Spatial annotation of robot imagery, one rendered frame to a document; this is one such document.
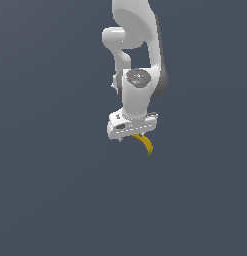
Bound yellow banana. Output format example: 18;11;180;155
130;133;154;158

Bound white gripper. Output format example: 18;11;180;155
106;109;159;141

